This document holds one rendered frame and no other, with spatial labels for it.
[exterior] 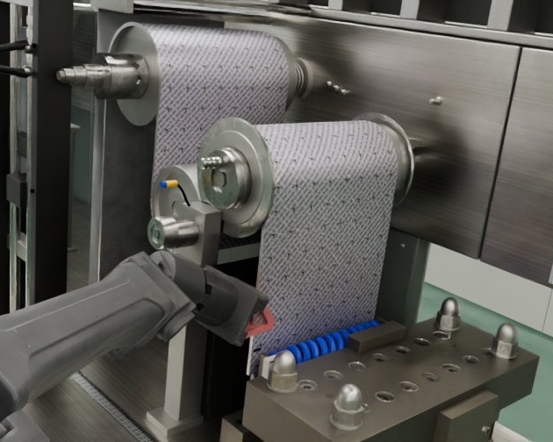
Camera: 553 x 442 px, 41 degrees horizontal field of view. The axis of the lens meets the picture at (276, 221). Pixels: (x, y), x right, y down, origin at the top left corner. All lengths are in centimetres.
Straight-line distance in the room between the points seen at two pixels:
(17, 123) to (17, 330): 73
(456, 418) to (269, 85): 56
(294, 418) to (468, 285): 317
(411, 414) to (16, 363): 55
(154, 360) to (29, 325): 73
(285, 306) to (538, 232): 35
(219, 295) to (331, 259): 20
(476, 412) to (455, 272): 306
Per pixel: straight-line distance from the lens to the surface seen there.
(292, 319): 96
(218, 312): 83
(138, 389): 111
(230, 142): 89
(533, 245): 103
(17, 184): 113
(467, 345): 107
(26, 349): 45
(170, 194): 102
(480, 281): 391
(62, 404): 108
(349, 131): 98
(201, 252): 91
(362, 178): 96
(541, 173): 101
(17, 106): 115
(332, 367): 94
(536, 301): 377
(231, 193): 87
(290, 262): 91
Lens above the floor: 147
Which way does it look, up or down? 17 degrees down
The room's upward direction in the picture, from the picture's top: 7 degrees clockwise
